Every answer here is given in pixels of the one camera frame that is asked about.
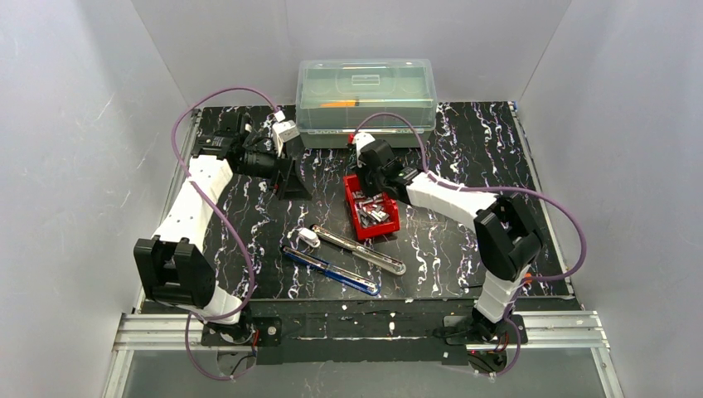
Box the clear plastic storage box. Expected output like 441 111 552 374
295 59 438 149

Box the black silver stapler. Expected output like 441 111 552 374
310 225 407 276

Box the pile of staple strips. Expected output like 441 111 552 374
351 191 390 228

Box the purple cable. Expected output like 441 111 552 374
170 86 289 382
348 112 588 380

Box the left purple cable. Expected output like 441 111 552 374
170 86 289 382

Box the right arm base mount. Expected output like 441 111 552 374
430 310 529 352

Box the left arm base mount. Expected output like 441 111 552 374
201 315 282 347

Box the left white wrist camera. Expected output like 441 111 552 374
272 110 302 158

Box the blue stapler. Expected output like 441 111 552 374
280 245 381 296

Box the red plastic bin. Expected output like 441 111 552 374
343 174 400 240

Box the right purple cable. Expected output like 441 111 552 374
348 112 588 380

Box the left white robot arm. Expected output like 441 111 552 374
133 111 312 325

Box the orange tool inside box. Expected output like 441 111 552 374
320 99 360 108

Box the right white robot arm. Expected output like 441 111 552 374
351 133 545 325

